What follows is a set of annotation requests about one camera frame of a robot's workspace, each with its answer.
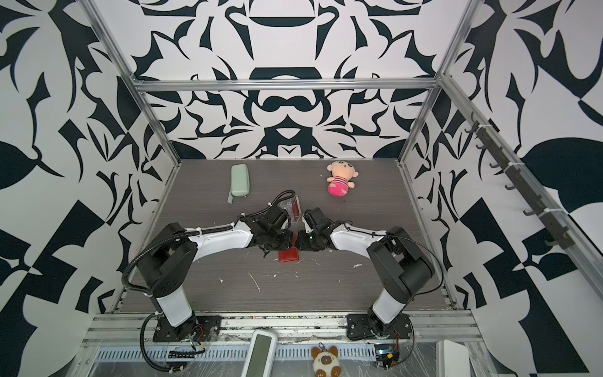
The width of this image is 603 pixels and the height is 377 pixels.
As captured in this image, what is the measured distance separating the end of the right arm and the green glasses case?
1.16 ft

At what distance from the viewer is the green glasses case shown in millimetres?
1064

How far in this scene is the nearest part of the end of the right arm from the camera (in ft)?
2.24
